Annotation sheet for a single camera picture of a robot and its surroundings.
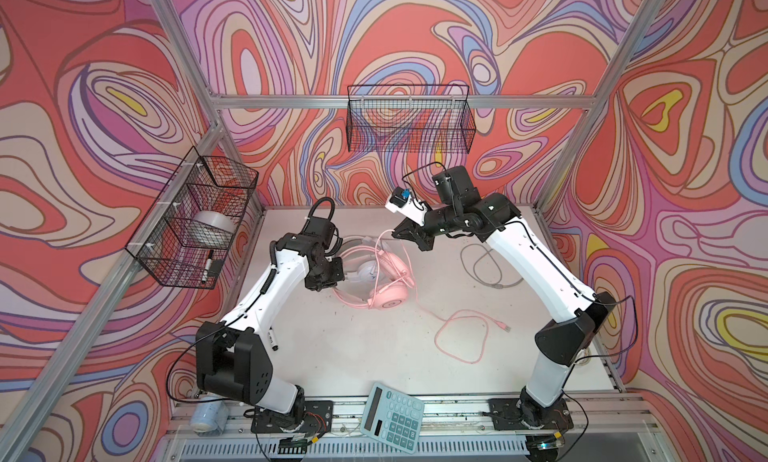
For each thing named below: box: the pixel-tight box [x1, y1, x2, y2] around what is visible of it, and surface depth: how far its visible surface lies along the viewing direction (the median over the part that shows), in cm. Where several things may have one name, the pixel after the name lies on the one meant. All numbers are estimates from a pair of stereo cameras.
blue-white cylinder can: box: [190, 399, 230, 437], surface depth 69 cm
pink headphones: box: [332, 245, 414, 310], surface depth 76 cm
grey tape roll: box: [189, 211, 237, 248], surface depth 73 cm
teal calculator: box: [360, 382, 425, 454], surface depth 73 cm
